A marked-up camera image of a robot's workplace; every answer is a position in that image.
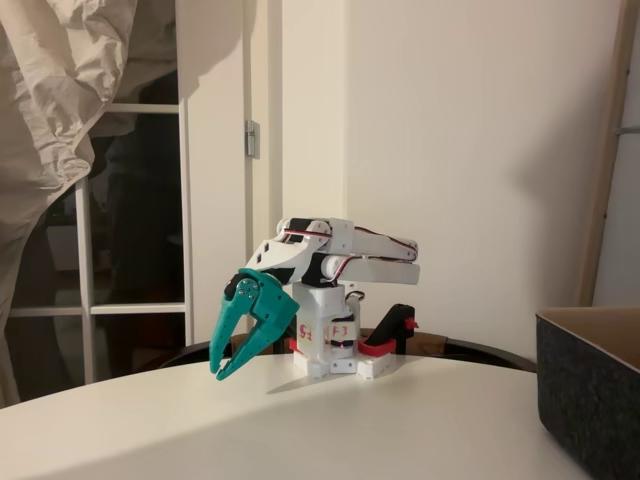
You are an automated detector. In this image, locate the white glazed door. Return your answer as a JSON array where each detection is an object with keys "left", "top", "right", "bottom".
[{"left": 7, "top": 0, "right": 247, "bottom": 401}]

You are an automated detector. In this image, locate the wooden framed translucent screen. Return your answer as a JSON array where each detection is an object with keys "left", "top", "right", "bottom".
[{"left": 573, "top": 0, "right": 640, "bottom": 310}]

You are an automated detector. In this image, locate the metal door hinge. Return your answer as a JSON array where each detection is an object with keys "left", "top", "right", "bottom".
[{"left": 243, "top": 119, "right": 261, "bottom": 160}]

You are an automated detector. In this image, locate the beige crumpled curtain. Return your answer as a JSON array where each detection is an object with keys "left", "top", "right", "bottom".
[{"left": 0, "top": 0, "right": 179, "bottom": 409}]

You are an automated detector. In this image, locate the dark grey felt box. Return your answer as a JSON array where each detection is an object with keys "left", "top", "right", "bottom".
[{"left": 534, "top": 305, "right": 640, "bottom": 480}]

